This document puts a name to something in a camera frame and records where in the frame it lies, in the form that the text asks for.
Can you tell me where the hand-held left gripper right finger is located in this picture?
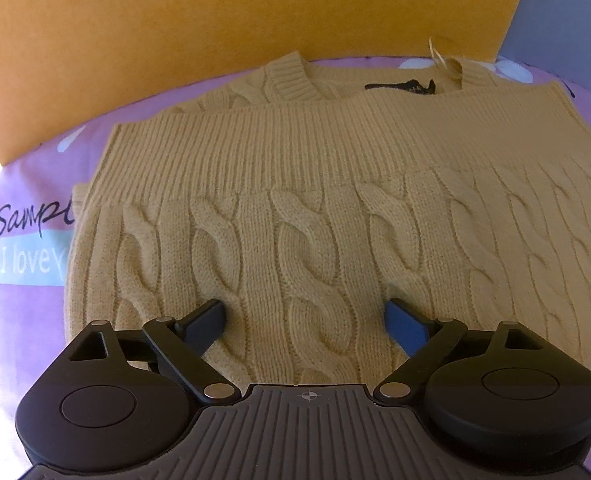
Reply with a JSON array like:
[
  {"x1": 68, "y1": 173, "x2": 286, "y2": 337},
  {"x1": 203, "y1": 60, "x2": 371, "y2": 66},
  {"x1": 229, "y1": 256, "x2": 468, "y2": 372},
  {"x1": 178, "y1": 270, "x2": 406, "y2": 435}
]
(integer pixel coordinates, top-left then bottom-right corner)
[{"x1": 373, "y1": 298, "x2": 543, "y2": 406}]

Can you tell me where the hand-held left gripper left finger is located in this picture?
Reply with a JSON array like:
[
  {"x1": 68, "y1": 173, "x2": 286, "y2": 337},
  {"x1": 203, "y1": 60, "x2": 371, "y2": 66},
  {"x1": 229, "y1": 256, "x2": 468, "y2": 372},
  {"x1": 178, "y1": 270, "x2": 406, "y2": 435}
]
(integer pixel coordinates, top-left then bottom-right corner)
[{"x1": 68, "y1": 299, "x2": 238, "y2": 406}]

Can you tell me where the yellow cable-knit cardigan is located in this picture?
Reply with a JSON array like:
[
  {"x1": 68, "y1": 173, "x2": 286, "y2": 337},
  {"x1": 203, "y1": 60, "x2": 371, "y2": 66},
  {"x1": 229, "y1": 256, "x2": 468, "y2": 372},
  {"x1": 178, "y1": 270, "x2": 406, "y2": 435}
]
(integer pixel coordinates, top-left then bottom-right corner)
[{"x1": 60, "y1": 51, "x2": 591, "y2": 386}]

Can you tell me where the purple printed bedsheet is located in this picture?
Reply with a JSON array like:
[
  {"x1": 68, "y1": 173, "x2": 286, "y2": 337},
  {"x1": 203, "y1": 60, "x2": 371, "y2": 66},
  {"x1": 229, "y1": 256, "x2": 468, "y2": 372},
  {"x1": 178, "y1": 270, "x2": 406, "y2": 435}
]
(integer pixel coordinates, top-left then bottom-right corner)
[{"x1": 0, "y1": 55, "x2": 591, "y2": 466}]

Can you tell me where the clear plastic tag loop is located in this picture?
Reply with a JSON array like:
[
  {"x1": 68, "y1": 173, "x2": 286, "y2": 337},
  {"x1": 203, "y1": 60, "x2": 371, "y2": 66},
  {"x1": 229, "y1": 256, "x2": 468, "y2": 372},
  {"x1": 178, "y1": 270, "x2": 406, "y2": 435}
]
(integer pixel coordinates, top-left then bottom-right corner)
[{"x1": 427, "y1": 35, "x2": 465, "y2": 82}]

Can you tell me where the orange cardboard sheet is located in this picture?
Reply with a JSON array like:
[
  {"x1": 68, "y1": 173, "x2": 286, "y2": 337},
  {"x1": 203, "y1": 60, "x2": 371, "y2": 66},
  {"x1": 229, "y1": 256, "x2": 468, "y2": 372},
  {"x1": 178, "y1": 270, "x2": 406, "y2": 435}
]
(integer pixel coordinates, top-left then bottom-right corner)
[{"x1": 0, "y1": 0, "x2": 533, "y2": 166}]

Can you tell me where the grey board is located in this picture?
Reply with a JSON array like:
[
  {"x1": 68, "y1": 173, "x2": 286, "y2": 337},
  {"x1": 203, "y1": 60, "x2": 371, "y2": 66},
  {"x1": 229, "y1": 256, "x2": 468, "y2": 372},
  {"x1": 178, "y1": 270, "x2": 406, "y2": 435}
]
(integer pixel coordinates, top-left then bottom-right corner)
[{"x1": 495, "y1": 0, "x2": 591, "y2": 93}]

